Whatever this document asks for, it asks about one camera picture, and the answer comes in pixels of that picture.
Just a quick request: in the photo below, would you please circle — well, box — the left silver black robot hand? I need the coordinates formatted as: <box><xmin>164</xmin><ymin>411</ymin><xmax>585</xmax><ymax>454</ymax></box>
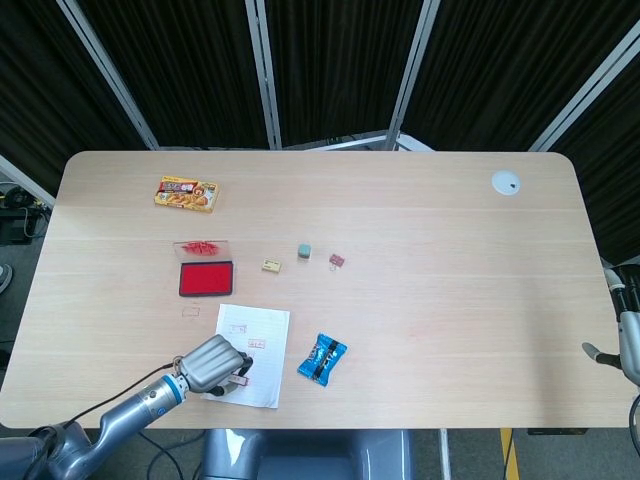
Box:
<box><xmin>179</xmin><ymin>334</ymin><xmax>256</xmax><ymax>399</ymax></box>

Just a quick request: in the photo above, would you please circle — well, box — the yellow curry food box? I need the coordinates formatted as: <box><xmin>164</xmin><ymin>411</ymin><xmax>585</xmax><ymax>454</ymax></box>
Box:
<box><xmin>153</xmin><ymin>174</ymin><xmax>223</xmax><ymax>215</ymax></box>

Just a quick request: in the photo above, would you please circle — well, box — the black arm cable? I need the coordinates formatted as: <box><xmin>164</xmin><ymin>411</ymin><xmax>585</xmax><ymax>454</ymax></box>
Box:
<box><xmin>59</xmin><ymin>355</ymin><xmax>186</xmax><ymax>429</ymax></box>

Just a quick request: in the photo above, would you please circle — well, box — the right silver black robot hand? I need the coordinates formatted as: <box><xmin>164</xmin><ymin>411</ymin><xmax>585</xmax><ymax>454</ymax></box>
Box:
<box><xmin>582</xmin><ymin>267</ymin><xmax>640</xmax><ymax>386</ymax></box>

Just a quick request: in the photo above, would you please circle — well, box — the black curtain panel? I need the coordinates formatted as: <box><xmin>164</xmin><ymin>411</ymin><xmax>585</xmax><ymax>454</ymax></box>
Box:
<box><xmin>264</xmin><ymin>0</ymin><xmax>426</xmax><ymax>147</ymax></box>
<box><xmin>552</xmin><ymin>92</ymin><xmax>640</xmax><ymax>269</ymax></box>
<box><xmin>402</xmin><ymin>0</ymin><xmax>640</xmax><ymax>151</ymax></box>
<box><xmin>0</xmin><ymin>0</ymin><xmax>151</xmax><ymax>199</ymax></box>
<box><xmin>77</xmin><ymin>0</ymin><xmax>274</xmax><ymax>150</ymax></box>

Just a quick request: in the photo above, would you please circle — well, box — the white round cable grommet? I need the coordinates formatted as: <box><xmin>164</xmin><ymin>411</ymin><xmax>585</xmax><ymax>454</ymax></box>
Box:
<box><xmin>490</xmin><ymin>170</ymin><xmax>522</xmax><ymax>197</ymax></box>

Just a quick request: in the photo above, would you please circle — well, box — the white lined paper notebook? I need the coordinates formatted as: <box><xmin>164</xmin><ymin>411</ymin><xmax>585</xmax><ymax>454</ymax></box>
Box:
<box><xmin>201</xmin><ymin>303</ymin><xmax>292</xmax><ymax>410</ymax></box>

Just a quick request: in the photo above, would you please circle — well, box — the red ink pad clear lid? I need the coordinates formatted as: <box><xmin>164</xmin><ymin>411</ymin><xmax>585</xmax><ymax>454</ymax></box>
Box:
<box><xmin>173</xmin><ymin>239</ymin><xmax>236</xmax><ymax>299</ymax></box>

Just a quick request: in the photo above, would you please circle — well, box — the blue snack packet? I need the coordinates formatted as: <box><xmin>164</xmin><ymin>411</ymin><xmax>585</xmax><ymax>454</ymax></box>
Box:
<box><xmin>296</xmin><ymin>332</ymin><xmax>350</xmax><ymax>388</ymax></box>

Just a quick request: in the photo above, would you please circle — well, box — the black equipment with cables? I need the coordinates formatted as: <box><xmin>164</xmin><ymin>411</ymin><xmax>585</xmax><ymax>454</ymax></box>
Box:
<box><xmin>0</xmin><ymin>182</ymin><xmax>52</xmax><ymax>246</ymax></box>

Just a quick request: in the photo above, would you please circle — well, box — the grey robot torso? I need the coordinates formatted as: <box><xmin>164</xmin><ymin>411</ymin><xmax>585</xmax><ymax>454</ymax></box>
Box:
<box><xmin>198</xmin><ymin>428</ymin><xmax>416</xmax><ymax>480</ymax></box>

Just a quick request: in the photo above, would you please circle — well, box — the yellow floor tape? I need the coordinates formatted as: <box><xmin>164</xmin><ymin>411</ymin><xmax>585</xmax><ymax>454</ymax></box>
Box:
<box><xmin>499</xmin><ymin>428</ymin><xmax>521</xmax><ymax>480</ymax></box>

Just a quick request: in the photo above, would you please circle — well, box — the black floor cable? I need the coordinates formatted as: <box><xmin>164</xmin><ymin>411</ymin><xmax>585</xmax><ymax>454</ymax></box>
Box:
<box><xmin>137</xmin><ymin>429</ymin><xmax>202</xmax><ymax>480</ymax></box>

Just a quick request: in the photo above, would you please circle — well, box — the grey metal partition post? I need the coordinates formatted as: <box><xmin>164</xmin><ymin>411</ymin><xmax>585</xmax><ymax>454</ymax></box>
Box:
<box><xmin>387</xmin><ymin>0</ymin><xmax>441</xmax><ymax>150</ymax></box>
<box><xmin>527</xmin><ymin>37</ymin><xmax>640</xmax><ymax>152</ymax></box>
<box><xmin>0</xmin><ymin>153</ymin><xmax>56</xmax><ymax>207</ymax></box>
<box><xmin>244</xmin><ymin>0</ymin><xmax>284</xmax><ymax>150</ymax></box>
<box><xmin>55</xmin><ymin>0</ymin><xmax>160</xmax><ymax>150</ymax></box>

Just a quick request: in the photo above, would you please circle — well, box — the white table leg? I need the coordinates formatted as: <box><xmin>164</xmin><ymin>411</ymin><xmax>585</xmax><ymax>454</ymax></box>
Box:
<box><xmin>437</xmin><ymin>428</ymin><xmax>454</xmax><ymax>480</ymax></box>

